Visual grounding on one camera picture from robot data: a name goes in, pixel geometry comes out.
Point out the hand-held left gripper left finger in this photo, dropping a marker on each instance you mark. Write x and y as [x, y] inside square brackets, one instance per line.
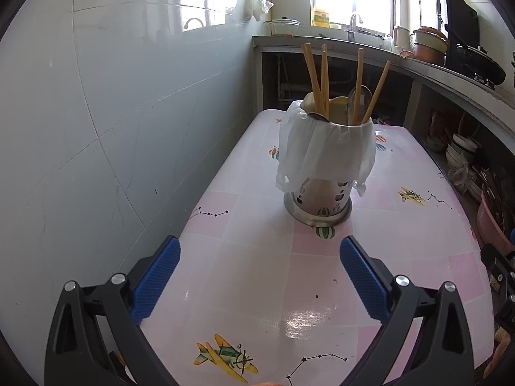
[157, 277]

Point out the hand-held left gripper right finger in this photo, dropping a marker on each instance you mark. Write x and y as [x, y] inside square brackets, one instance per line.
[362, 277]

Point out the perforated metal utensil holder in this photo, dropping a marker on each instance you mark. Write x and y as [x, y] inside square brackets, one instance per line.
[318, 203]

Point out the white plastic bag liner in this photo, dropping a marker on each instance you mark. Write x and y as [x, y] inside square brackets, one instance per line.
[326, 148]

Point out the metal spoon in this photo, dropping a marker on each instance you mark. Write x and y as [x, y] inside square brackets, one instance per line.
[366, 98]
[316, 116]

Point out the yellowish ceramic spoon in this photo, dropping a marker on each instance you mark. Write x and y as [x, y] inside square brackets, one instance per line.
[338, 110]

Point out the off-white ceramic spoon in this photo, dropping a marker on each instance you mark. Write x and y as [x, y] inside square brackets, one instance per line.
[310, 102]

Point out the pink plastic basin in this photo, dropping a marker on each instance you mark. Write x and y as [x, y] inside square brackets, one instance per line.
[493, 225]

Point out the pink patterned tablecloth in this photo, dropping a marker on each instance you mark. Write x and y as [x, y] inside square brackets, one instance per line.
[249, 249]

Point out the stack of white bowls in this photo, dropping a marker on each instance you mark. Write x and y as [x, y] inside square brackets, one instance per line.
[462, 150]

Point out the black wok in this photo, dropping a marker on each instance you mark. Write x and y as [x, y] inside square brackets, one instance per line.
[478, 64]

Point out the concrete kitchen counter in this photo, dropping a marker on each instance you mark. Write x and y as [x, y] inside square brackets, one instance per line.
[422, 68]

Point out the brown clay pot stack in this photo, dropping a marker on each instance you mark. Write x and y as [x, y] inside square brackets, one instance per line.
[430, 46]

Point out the white jug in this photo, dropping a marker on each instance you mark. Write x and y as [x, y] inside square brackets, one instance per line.
[401, 38]

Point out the metal sink faucet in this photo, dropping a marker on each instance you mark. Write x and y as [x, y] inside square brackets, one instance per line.
[353, 28]

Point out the white pot with lid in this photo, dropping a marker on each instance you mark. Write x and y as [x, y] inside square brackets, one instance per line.
[283, 27]

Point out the yellow oil bottle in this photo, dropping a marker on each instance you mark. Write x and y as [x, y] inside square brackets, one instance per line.
[322, 17]

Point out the hanging clear plastic bag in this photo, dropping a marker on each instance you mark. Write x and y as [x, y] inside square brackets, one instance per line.
[255, 2]

